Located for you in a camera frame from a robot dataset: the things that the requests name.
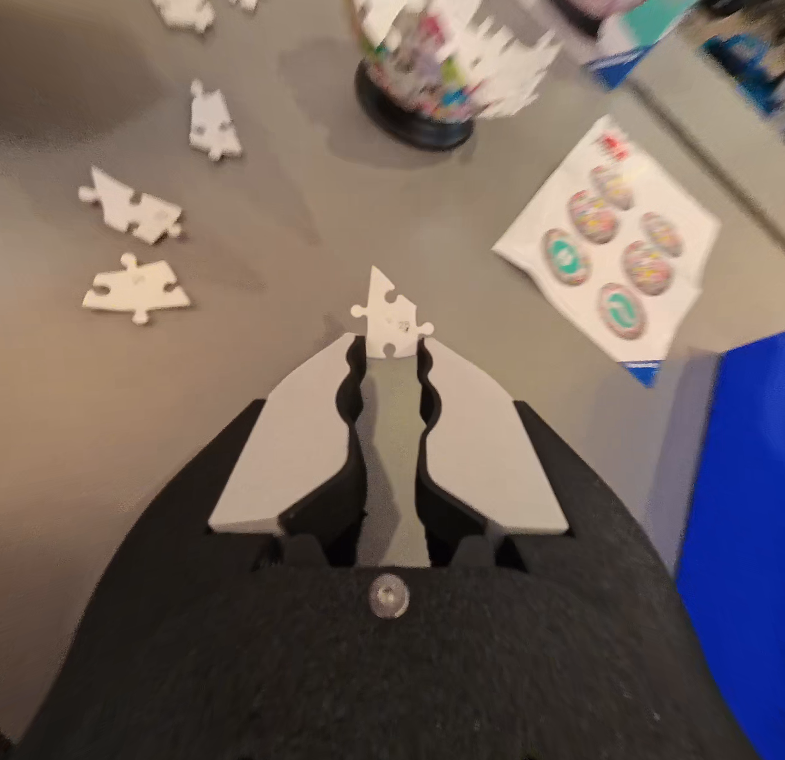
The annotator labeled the puzzle instruction leaflet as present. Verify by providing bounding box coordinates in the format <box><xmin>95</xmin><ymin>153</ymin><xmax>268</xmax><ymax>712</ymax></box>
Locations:
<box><xmin>492</xmin><ymin>115</ymin><xmax>721</xmax><ymax>387</ymax></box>

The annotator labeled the partly built white puzzle ball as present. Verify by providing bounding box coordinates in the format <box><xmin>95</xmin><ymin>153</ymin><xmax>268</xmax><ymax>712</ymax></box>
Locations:
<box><xmin>340</xmin><ymin>0</ymin><xmax>562</xmax><ymax>123</ymax></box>

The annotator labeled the colourful puzzle ball box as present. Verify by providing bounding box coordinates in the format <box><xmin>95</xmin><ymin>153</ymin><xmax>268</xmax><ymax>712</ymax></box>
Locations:
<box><xmin>540</xmin><ymin>0</ymin><xmax>724</xmax><ymax>89</ymax></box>

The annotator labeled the blue plastic bin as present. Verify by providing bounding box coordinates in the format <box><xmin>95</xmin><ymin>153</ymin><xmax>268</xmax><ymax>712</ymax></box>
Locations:
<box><xmin>675</xmin><ymin>331</ymin><xmax>785</xmax><ymax>760</ymax></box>

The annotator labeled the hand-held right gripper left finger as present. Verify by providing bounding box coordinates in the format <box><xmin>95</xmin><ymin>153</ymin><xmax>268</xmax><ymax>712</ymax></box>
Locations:
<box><xmin>209</xmin><ymin>334</ymin><xmax>369</xmax><ymax>537</ymax></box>

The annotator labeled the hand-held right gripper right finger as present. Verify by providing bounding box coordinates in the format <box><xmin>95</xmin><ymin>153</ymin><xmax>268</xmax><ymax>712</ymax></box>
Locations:
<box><xmin>417</xmin><ymin>337</ymin><xmax>568</xmax><ymax>537</ymax></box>

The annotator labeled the black ring stand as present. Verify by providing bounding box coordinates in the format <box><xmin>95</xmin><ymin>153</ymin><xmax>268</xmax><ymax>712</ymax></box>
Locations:
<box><xmin>354</xmin><ymin>58</ymin><xmax>476</xmax><ymax>152</ymax></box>

